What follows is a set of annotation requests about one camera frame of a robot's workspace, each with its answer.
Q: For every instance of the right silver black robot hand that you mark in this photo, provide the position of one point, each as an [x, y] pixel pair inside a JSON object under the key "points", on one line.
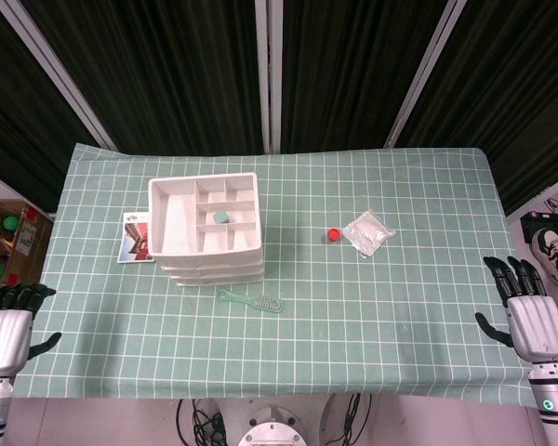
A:
{"points": [[537, 325]]}

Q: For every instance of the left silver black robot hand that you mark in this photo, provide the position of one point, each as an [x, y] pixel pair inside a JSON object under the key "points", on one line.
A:
{"points": [[4, 334]]}

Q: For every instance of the large clear plastic drawer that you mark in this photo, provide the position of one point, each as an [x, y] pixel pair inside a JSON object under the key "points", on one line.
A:
{"points": [[218, 280]]}

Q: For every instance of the round robot base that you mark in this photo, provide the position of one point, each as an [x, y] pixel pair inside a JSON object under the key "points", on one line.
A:
{"points": [[272, 432]]}

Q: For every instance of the cardboard box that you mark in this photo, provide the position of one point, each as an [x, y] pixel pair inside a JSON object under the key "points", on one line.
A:
{"points": [[0, 251]]}

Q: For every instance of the white drawer organizer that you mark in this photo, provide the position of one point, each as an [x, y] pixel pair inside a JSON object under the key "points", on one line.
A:
{"points": [[176, 227]]}

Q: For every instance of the small clear plastic drawer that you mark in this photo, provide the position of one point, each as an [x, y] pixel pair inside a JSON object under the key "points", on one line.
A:
{"points": [[214, 262]]}

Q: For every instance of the white black sneaker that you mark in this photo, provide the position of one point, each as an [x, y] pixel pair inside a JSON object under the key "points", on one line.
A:
{"points": [[555, 255]]}

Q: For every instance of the green ball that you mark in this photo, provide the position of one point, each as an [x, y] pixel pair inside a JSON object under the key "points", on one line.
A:
{"points": [[10, 223]]}

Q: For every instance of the photo postcard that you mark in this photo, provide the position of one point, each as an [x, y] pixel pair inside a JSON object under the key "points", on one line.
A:
{"points": [[135, 241]]}

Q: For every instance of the green checked tablecloth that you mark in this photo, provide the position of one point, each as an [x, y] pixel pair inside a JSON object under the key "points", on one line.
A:
{"points": [[353, 325]]}

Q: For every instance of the clear bag with white pad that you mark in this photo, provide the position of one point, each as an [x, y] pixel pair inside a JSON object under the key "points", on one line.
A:
{"points": [[367, 232]]}

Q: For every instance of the black curtain panel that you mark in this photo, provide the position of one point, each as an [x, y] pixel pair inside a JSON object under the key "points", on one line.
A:
{"points": [[353, 69], [516, 93], [9, 116], [167, 69]]}

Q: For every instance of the red bottle cap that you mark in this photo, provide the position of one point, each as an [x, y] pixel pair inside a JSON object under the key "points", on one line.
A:
{"points": [[333, 235]]}

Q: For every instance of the teal eraser block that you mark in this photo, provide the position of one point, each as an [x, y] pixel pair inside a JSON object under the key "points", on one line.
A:
{"points": [[221, 217]]}

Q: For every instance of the green plastic comb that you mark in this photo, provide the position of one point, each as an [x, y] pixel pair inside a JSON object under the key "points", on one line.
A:
{"points": [[269, 304]]}

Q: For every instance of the white frame post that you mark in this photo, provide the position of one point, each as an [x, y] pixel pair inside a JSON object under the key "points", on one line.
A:
{"points": [[269, 74], [423, 69], [60, 74]]}

